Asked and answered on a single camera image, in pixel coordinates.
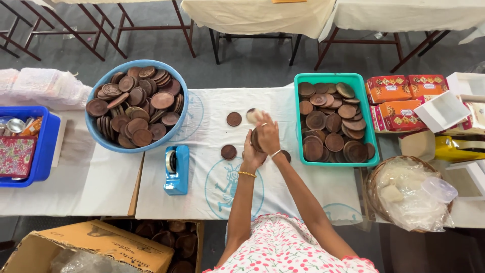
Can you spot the person's right hand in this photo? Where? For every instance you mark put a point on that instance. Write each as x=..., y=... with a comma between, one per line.
x=269, y=136

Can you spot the person's left hand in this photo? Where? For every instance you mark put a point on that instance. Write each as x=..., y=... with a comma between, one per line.
x=250, y=155

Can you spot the person's left fingers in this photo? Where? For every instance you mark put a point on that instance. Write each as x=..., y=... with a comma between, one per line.
x=248, y=138

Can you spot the person's right fingers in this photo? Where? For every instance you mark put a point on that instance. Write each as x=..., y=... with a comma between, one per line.
x=265, y=119

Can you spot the brown wooden disc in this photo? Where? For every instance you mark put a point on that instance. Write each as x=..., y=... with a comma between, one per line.
x=255, y=141
x=287, y=156
x=228, y=152
x=233, y=119

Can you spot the cream polishing cloth pad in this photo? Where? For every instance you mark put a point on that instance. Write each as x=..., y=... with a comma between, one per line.
x=253, y=115

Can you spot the teal rectangular plastic tray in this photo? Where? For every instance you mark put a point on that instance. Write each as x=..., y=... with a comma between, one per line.
x=298, y=125

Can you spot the white cloth with blue print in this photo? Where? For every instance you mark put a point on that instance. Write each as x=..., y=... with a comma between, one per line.
x=197, y=182

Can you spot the pile of brown plates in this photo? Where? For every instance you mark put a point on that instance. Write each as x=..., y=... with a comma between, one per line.
x=333, y=121

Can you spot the blue tape dispenser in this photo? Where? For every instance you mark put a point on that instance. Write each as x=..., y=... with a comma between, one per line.
x=177, y=170

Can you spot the table with cream cloth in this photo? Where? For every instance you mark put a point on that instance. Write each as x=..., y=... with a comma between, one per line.
x=257, y=15

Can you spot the pink sweet box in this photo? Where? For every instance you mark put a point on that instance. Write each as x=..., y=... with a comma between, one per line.
x=375, y=118

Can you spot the white floral dress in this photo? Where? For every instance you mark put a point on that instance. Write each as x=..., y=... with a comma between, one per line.
x=288, y=246

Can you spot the heap of brown discs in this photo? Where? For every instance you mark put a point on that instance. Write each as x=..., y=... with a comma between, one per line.
x=136, y=106

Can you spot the carton of brown bowls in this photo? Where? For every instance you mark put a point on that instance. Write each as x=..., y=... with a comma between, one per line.
x=182, y=242

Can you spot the orange sweet box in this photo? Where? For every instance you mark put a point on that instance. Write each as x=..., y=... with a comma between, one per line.
x=386, y=89
x=399, y=115
x=427, y=84

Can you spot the wicker basket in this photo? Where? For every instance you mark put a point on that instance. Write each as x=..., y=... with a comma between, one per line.
x=373, y=189

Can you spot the blue round plastic basin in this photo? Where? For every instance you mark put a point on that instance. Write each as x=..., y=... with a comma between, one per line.
x=99, y=134

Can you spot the brown paper piece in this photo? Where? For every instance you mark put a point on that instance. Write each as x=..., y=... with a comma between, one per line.
x=416, y=145

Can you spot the clear plastic bag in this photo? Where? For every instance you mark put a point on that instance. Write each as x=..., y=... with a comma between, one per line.
x=409, y=201

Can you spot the white open cardboard box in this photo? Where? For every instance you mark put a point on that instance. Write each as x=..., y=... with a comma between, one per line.
x=468, y=84
x=441, y=112
x=468, y=181

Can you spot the table with white cloth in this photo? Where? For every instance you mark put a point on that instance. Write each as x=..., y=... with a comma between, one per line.
x=409, y=15

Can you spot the plain white table cloth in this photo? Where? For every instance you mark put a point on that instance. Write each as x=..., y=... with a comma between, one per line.
x=68, y=182

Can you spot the brown metal folding table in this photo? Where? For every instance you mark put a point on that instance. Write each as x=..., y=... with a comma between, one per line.
x=98, y=26

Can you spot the clear plastic container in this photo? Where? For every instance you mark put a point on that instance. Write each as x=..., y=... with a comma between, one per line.
x=439, y=189

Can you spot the brown cardboard carton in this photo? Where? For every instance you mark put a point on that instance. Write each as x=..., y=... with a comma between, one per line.
x=94, y=246

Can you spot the yellow tape dispenser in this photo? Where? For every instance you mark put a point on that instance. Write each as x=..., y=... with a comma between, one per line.
x=458, y=149

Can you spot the blue plastic crate with items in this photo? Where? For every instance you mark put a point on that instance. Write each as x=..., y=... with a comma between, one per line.
x=47, y=148

